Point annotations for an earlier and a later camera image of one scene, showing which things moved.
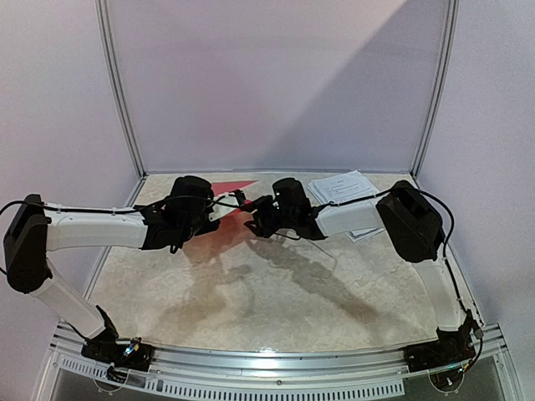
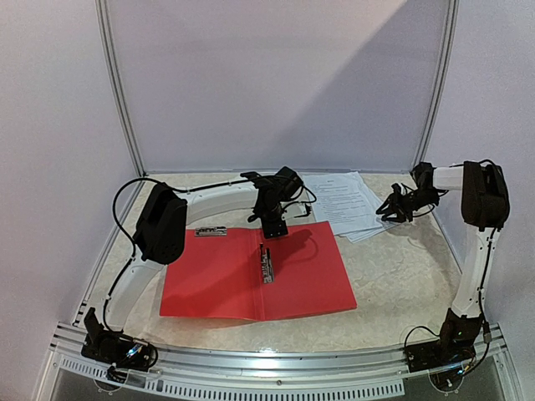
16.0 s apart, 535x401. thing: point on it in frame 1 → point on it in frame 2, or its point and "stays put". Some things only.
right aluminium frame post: [440, 85] stays put
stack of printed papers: [344, 187] stays put
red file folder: [245, 212] → [239, 274]
